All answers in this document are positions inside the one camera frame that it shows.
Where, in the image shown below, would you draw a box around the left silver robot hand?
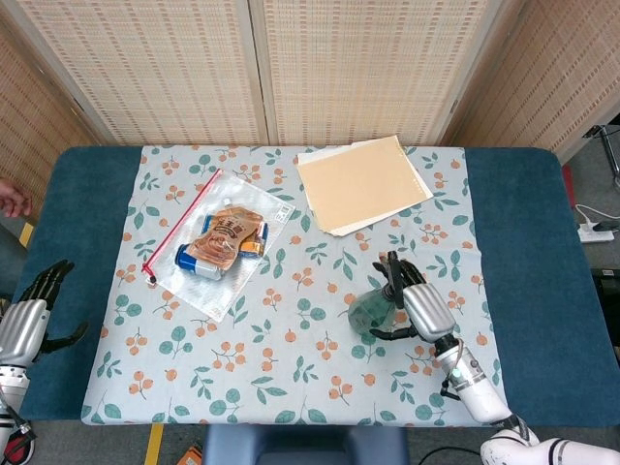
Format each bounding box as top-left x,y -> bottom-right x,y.
0,259 -> 90,365

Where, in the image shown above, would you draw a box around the bare human hand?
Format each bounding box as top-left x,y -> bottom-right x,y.
0,177 -> 34,219

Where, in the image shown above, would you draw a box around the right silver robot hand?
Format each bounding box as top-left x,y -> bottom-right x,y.
370,251 -> 456,343

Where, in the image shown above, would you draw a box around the green transparent spray bottle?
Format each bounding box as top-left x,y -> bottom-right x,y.
347,251 -> 413,339

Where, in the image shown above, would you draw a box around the teal table cover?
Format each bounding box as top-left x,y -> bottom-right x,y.
12,146 -> 620,430

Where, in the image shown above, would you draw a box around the floral fruit print tablecloth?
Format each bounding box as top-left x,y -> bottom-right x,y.
79,143 -> 509,427

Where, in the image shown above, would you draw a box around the beige paper folder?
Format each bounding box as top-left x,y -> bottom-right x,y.
295,135 -> 434,237

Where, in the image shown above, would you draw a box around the blue silver drink can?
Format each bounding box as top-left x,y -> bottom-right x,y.
174,243 -> 225,282

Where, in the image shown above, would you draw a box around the black equipment case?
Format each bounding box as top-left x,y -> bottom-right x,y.
591,267 -> 620,348

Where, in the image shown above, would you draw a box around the white power strip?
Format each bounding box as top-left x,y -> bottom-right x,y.
578,226 -> 615,244

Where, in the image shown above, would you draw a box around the clear red-zipper pouch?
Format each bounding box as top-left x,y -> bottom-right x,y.
140,168 -> 296,325

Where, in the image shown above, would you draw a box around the dark blue chair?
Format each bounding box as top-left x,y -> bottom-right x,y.
201,424 -> 409,465

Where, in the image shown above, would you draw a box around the white paper sheets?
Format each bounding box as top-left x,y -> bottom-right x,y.
295,139 -> 434,238

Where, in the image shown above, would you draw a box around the woven folding screen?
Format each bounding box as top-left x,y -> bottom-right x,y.
0,0 -> 620,195

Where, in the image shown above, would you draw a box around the brown spout drink pouch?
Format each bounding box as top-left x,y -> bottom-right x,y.
187,198 -> 265,272

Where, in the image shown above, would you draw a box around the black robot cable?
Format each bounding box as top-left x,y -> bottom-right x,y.
419,448 -> 483,465

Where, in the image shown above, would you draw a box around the white power cable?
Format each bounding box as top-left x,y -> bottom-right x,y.
573,202 -> 605,232

